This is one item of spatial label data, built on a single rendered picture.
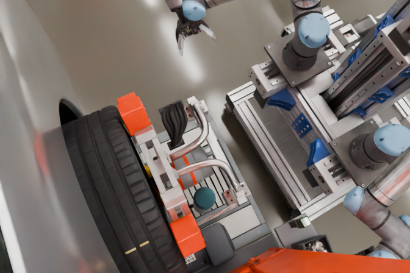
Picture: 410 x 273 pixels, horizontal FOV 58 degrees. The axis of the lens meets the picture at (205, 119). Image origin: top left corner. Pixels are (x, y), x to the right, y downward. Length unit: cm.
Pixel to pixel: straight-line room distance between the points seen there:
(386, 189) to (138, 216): 69
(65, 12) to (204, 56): 102
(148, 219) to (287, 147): 124
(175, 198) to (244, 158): 124
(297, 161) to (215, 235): 66
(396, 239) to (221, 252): 89
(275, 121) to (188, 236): 123
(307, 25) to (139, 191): 87
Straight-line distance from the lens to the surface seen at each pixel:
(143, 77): 247
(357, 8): 299
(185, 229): 112
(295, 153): 216
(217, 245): 183
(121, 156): 110
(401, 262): 77
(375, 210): 115
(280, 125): 218
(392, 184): 112
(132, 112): 114
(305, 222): 164
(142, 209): 108
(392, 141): 141
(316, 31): 147
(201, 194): 150
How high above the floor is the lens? 223
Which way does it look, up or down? 72 degrees down
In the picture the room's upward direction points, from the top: 8 degrees clockwise
